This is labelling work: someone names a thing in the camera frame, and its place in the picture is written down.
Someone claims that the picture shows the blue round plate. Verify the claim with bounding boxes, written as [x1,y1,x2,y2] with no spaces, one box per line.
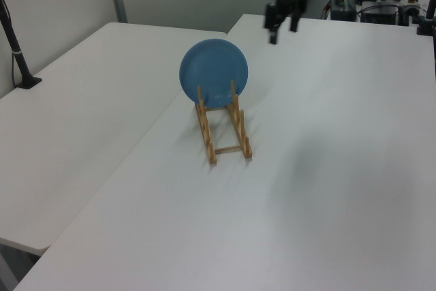
[178,38,249,109]

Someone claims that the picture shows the wooden plate rack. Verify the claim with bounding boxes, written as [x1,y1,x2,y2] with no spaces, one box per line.
[194,79,255,166]

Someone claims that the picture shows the small black device box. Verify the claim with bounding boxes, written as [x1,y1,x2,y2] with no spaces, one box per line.
[331,0,358,21]

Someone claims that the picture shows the black electronics box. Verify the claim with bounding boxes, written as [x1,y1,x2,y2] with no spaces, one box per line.
[360,4,399,25]

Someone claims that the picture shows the grey control device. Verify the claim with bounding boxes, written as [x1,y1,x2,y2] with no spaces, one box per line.
[398,0,425,27]

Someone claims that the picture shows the grey table leg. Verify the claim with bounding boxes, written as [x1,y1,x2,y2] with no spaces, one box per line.
[0,252,18,291]

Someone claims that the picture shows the black clamp camera stand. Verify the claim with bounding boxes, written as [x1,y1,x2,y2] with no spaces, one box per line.
[415,0,436,36]

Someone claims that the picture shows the black camera stand pole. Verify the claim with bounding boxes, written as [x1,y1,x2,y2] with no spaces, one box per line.
[0,0,44,91]

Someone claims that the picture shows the thin black cable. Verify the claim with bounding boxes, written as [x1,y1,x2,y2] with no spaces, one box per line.
[10,52,18,87]

